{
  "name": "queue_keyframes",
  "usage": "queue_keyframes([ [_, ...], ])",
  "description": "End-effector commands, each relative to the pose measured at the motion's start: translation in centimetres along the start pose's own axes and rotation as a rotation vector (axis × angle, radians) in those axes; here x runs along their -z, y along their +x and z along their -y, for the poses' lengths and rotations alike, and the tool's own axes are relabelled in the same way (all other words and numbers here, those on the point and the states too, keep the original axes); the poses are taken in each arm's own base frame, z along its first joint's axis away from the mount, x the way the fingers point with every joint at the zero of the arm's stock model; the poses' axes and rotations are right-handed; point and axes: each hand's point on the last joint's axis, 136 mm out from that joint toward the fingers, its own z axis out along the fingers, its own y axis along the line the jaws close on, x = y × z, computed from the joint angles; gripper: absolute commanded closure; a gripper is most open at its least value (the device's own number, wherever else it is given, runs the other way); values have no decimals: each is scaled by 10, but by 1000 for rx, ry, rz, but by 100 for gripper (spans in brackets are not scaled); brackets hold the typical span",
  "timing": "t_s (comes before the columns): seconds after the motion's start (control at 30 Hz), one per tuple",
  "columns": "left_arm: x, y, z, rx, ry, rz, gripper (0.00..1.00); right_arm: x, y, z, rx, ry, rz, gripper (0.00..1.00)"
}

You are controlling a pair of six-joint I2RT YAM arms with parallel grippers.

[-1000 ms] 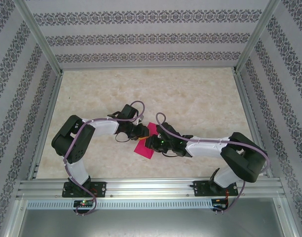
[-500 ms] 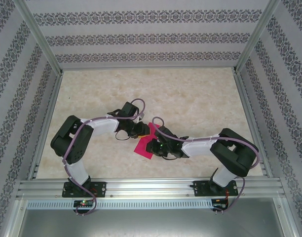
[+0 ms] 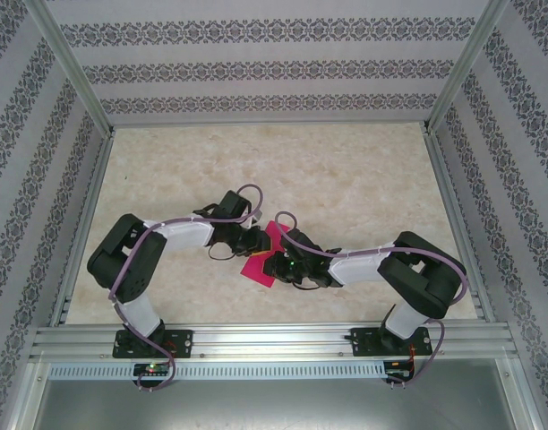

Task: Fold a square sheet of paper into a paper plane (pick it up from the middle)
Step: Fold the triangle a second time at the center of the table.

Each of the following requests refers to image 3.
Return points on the aluminium side rail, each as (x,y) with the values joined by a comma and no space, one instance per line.
(87,224)
(462,224)

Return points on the small circuit board green light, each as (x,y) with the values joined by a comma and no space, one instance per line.
(151,368)

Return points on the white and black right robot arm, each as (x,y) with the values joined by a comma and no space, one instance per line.
(359,271)

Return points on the aluminium frame post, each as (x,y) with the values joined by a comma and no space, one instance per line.
(466,67)
(72,71)

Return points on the aluminium frame beam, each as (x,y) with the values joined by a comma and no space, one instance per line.
(28,398)
(520,398)

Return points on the magenta cloth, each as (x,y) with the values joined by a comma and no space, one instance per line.
(256,271)

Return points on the long aluminium mounting rail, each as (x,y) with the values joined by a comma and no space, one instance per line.
(278,340)

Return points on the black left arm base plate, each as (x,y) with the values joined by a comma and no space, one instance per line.
(180,342)

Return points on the grey metal base sheet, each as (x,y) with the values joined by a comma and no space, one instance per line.
(274,403)

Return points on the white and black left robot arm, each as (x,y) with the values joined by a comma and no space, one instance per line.
(184,235)

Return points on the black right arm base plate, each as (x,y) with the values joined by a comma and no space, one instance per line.
(365,342)

